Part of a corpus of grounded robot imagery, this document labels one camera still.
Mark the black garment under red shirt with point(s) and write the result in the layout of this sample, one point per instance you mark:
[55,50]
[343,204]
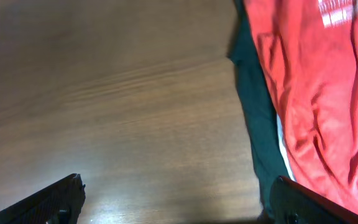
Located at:
[259,114]

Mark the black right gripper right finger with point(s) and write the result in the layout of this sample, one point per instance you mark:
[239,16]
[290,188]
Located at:
[294,203]

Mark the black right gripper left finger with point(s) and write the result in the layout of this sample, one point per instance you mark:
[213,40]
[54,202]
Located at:
[60,202]

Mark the red t-shirt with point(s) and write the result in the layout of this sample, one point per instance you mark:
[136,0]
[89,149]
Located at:
[308,50]

